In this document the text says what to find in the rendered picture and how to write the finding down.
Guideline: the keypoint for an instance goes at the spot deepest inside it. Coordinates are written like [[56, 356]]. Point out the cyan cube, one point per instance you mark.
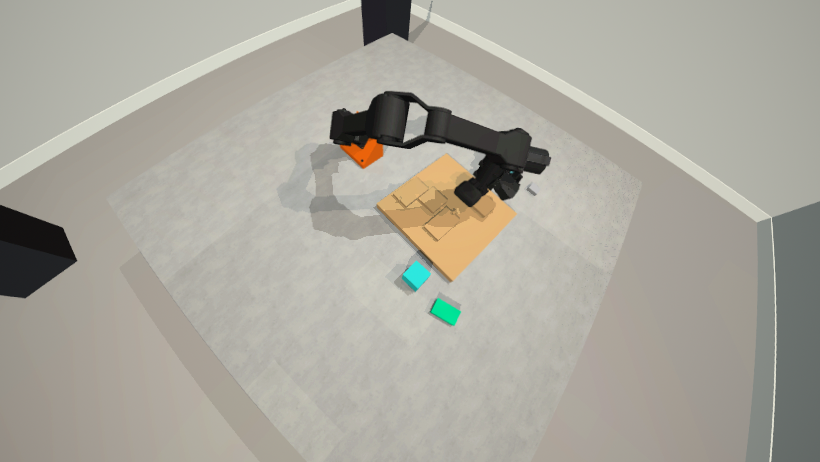
[[415, 276]]

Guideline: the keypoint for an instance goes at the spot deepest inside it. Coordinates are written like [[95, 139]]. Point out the green rectangular block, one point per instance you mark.
[[445, 311]]

